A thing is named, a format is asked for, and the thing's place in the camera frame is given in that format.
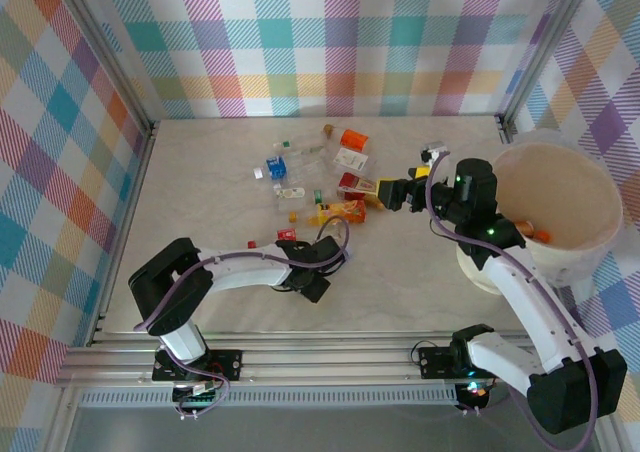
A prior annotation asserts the red and white carton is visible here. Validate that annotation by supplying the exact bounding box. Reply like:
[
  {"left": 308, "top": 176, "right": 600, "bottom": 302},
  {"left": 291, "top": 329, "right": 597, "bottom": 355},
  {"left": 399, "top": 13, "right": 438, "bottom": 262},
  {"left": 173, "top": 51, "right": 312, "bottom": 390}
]
[{"left": 335, "top": 171, "right": 387, "bottom": 209}]

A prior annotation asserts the orange juice bottle yellow label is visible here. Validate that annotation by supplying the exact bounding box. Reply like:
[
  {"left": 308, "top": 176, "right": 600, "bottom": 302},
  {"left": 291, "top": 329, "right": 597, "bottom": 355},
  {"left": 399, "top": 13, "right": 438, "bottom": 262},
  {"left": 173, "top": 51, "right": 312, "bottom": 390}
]
[{"left": 288, "top": 199, "right": 369, "bottom": 228}]

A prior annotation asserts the white label clear bottle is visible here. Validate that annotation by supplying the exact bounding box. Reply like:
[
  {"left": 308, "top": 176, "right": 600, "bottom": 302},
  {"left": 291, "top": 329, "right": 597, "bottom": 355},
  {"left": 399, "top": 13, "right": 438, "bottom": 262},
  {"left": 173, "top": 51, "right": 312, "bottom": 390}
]
[{"left": 331, "top": 146, "right": 370, "bottom": 172}]

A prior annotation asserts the cream label green band bottle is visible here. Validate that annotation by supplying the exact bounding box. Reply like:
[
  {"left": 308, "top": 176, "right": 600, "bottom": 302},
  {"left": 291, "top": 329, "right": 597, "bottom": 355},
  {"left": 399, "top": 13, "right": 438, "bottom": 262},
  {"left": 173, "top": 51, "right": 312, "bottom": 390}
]
[{"left": 271, "top": 184, "right": 324, "bottom": 208}]

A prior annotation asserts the orange small carton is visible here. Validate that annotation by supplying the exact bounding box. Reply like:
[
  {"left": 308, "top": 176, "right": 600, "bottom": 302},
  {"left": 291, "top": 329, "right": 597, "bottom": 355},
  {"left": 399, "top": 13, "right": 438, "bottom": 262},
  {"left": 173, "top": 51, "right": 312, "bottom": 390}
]
[{"left": 322, "top": 123, "right": 372, "bottom": 152}]

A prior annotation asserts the blue label clear bottle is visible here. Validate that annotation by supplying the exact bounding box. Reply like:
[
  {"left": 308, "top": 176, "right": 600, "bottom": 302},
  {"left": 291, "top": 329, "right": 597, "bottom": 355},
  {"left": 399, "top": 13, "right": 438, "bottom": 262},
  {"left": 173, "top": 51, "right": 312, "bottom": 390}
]
[{"left": 251, "top": 154, "right": 321, "bottom": 182}]

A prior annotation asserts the clear bottle green cap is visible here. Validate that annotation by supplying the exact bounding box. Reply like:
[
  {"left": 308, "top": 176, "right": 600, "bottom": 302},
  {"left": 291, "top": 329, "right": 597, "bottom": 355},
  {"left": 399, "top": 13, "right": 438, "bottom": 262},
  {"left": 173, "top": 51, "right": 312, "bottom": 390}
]
[{"left": 272, "top": 139, "right": 327, "bottom": 157}]

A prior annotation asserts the controller board green terminal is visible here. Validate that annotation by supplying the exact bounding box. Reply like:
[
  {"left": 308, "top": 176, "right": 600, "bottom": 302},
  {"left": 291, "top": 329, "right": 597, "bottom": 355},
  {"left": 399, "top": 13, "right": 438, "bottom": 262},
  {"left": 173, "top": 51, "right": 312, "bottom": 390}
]
[{"left": 171, "top": 380, "right": 224, "bottom": 422}]

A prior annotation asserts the controller board lit LED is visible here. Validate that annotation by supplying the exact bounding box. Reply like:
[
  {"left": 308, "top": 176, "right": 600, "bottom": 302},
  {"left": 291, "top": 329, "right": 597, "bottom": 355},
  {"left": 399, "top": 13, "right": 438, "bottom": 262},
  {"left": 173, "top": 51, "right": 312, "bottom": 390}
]
[{"left": 455, "top": 379, "right": 494, "bottom": 417}]

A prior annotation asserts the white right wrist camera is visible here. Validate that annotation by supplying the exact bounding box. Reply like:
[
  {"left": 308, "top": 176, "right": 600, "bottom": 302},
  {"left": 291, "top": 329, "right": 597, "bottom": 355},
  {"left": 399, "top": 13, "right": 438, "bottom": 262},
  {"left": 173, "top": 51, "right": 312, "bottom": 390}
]
[{"left": 419, "top": 140, "right": 449, "bottom": 166}]

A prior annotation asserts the aluminium table side rail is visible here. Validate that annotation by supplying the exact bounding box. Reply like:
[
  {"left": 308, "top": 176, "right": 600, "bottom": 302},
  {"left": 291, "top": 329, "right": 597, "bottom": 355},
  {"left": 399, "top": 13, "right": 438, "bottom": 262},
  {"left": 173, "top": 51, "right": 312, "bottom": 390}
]
[
  {"left": 493, "top": 113, "right": 519, "bottom": 146},
  {"left": 84, "top": 119, "right": 161, "bottom": 348}
]

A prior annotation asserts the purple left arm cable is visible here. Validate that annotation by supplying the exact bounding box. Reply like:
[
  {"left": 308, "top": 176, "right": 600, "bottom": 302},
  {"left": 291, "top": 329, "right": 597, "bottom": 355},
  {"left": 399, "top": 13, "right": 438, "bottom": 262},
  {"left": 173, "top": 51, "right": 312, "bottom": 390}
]
[{"left": 133, "top": 218, "right": 352, "bottom": 416}]

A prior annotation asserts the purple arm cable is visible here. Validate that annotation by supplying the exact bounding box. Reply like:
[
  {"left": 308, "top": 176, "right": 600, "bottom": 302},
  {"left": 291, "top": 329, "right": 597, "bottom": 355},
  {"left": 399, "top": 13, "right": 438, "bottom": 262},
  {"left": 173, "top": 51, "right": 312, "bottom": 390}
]
[
  {"left": 133, "top": 218, "right": 352, "bottom": 416},
  {"left": 424, "top": 151, "right": 599, "bottom": 451}
]

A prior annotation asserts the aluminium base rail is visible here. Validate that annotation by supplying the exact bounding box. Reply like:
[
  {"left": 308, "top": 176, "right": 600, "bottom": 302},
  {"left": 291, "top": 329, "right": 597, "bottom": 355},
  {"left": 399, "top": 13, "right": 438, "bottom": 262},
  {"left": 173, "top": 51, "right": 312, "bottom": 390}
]
[{"left": 53, "top": 327, "right": 610, "bottom": 389}]

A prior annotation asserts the grey slotted cable duct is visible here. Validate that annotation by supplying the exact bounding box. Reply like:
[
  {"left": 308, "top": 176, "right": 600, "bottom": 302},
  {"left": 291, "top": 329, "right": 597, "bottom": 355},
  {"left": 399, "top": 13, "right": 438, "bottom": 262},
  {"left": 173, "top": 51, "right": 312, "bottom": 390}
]
[{"left": 78, "top": 389, "right": 460, "bottom": 408}]

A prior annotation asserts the aluminium frame post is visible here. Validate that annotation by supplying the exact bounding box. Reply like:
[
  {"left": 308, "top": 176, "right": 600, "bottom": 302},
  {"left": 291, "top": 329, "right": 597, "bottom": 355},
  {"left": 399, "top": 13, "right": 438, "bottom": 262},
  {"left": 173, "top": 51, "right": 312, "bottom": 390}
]
[
  {"left": 47, "top": 0, "right": 160, "bottom": 141},
  {"left": 498, "top": 0, "right": 599, "bottom": 128}
]

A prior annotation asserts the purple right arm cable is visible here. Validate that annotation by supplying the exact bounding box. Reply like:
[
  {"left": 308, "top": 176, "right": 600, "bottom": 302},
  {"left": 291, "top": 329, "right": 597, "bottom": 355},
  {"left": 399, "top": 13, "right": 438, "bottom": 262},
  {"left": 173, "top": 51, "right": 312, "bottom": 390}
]
[{"left": 424, "top": 151, "right": 599, "bottom": 451}]

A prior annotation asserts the aluminium frame leg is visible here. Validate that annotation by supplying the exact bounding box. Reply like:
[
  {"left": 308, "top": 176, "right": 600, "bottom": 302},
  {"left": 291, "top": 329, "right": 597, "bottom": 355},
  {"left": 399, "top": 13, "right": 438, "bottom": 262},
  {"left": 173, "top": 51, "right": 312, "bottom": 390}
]
[
  {"left": 594, "top": 416, "right": 620, "bottom": 452},
  {"left": 47, "top": 385, "right": 84, "bottom": 452}
]

